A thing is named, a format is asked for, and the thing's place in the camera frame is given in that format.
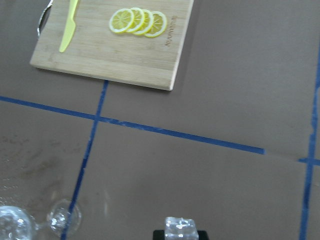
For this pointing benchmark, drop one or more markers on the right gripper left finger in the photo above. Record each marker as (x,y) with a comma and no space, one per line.
(158,235)

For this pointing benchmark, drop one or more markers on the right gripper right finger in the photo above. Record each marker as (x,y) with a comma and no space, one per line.
(202,235)

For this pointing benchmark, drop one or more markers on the clear wine glass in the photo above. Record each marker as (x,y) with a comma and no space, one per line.
(16,223)

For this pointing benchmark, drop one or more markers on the back lemon slice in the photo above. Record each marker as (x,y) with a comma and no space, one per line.
(159,25)

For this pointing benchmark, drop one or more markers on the yellow plastic knife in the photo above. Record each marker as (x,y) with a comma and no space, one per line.
(70,26)

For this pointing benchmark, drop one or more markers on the bamboo cutting board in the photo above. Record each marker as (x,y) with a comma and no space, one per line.
(95,51)

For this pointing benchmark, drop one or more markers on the lemon slice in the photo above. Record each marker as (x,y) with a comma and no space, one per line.
(138,20)
(159,25)
(147,23)
(121,20)

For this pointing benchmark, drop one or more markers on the front lemon slice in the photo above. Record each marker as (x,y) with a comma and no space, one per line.
(121,20)

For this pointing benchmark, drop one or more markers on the single clear ice cube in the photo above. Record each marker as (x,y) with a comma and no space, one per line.
(178,228)

